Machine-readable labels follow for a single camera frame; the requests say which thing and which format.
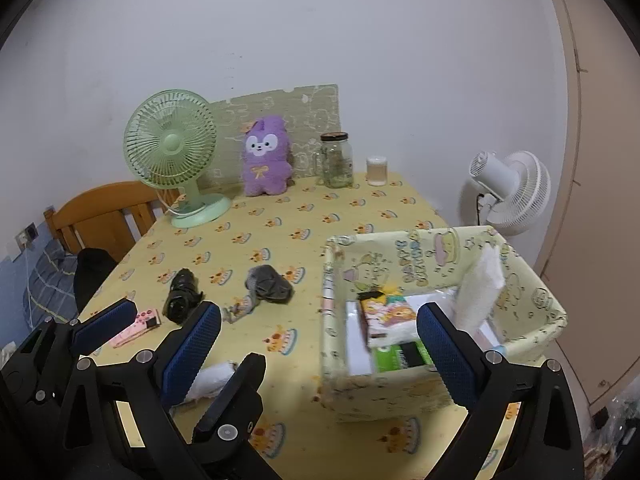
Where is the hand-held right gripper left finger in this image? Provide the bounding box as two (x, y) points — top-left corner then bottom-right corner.
(52, 301), (222, 480)

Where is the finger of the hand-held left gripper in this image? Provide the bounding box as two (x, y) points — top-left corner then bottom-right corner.
(30, 299), (139, 361)
(192, 352), (267, 445)

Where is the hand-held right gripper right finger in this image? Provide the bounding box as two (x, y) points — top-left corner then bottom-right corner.
(416, 302), (586, 480)

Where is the green packet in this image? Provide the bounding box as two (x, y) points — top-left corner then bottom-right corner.
(372, 340), (436, 373)

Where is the black sock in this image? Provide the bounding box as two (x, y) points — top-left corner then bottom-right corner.
(165, 268), (203, 323)

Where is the cartoon tissue packet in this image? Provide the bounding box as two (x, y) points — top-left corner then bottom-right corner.
(357, 292), (426, 348)

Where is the grey white striped sock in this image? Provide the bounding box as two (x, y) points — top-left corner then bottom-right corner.
(222, 295), (258, 323)

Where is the white cloth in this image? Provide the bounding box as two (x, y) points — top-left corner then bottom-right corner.
(452, 245), (506, 333)

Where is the cartoon printed storage box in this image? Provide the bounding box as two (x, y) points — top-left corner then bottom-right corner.
(318, 225), (569, 423)

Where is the dark grey sock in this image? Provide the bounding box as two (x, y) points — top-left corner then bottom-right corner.
(245, 263), (296, 306)

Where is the black cloth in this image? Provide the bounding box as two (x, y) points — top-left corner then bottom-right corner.
(74, 248), (121, 313)

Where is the plaid bedding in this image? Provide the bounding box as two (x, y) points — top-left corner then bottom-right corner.
(20, 240), (83, 326)

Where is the wooden chair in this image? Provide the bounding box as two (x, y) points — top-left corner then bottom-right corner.
(43, 181), (181, 263)

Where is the white electric fan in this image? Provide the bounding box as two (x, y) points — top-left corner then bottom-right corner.
(469, 150), (552, 237)

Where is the clear plastic bag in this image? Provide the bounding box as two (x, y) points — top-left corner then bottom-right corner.
(582, 390), (640, 480)

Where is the green desk fan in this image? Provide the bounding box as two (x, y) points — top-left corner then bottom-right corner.
(123, 89), (232, 229)

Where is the cotton swab container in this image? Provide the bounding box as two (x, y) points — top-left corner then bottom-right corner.
(366, 156), (389, 187)

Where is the purple plush toy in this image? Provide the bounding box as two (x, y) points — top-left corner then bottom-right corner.
(241, 115), (295, 197)

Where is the glass jar with dark lid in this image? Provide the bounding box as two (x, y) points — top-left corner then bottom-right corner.
(314, 131), (354, 188)

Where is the beige door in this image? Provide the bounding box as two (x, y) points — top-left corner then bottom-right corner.
(530, 0), (640, 411)

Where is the green printed board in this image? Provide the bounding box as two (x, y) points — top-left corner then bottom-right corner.
(200, 84), (342, 196)

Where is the white cable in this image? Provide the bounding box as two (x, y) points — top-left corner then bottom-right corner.
(22, 245), (37, 321)

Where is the wall socket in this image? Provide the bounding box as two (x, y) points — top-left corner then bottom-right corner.
(16, 223), (40, 250)

